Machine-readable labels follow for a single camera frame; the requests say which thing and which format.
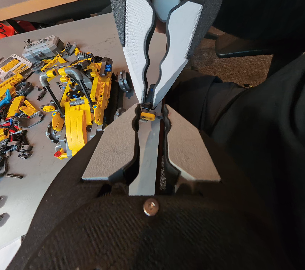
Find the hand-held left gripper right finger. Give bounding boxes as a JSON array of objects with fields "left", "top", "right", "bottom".
[{"left": 163, "top": 105, "right": 221, "bottom": 193}]

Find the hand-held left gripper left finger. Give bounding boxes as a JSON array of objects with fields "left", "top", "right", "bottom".
[{"left": 82, "top": 103, "right": 141, "bottom": 186}]

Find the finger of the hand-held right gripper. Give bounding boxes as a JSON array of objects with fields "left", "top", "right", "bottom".
[
  {"left": 152, "top": 1, "right": 203, "bottom": 110},
  {"left": 122, "top": 0, "right": 156, "bottom": 105}
]

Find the small black connector assembly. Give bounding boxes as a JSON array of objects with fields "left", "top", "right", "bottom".
[{"left": 141, "top": 105, "right": 163, "bottom": 123}]

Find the yellow toy vehicle model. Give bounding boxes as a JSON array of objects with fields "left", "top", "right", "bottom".
[{"left": 39, "top": 51, "right": 134, "bottom": 160}]

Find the grey gear rack piece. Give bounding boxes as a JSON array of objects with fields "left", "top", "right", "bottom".
[{"left": 146, "top": 87, "right": 156, "bottom": 107}]

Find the grey desk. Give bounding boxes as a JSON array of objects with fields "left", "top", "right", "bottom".
[{"left": 0, "top": 12, "right": 167, "bottom": 270}]

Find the person's right hand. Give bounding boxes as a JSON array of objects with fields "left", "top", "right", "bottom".
[{"left": 155, "top": 16, "right": 169, "bottom": 34}]

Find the black office chair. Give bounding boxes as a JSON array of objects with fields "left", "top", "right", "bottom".
[{"left": 204, "top": 26, "right": 274, "bottom": 59}]

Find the person's black clothing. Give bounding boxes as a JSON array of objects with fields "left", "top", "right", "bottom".
[{"left": 164, "top": 0, "right": 305, "bottom": 270}]

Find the grey battery box piece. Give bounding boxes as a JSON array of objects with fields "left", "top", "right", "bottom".
[{"left": 22, "top": 35, "right": 64, "bottom": 61}]

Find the pile of building pieces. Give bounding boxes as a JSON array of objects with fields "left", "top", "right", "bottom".
[{"left": 0, "top": 42, "right": 80, "bottom": 175}]

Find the blue curved panel piece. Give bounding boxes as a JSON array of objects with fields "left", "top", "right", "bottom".
[{"left": 0, "top": 89, "right": 13, "bottom": 108}]

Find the parts list leaflet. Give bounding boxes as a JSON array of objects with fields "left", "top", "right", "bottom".
[{"left": 0, "top": 53, "right": 33, "bottom": 78}]

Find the building instruction booklet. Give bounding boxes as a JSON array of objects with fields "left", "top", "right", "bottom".
[{"left": 0, "top": 237, "right": 22, "bottom": 270}]

